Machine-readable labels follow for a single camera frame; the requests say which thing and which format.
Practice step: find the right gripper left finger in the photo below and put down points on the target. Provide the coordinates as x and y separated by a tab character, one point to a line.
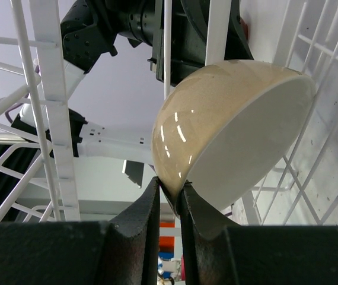
123	250

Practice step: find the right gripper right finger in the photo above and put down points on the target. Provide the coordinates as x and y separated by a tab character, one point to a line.
217	250

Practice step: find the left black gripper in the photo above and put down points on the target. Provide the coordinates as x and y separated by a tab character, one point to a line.
143	22

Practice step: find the beige bowl with drawing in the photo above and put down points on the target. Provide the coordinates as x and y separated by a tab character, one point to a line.
225	126

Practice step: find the white wire dish rack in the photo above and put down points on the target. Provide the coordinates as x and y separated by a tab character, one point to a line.
308	43

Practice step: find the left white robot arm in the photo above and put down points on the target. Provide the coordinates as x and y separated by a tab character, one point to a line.
113	65

